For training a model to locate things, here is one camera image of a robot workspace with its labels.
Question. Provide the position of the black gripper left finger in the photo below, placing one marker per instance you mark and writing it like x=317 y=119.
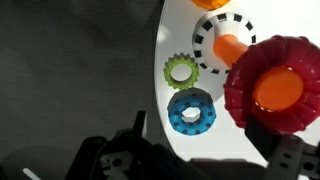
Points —
x=133 y=156

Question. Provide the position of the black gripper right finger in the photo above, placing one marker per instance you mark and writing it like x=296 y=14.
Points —
x=290 y=156

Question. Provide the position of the orange stacking peg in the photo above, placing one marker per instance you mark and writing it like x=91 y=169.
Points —
x=278 y=88

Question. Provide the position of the black white checkered base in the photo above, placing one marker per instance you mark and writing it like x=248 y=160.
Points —
x=206 y=43

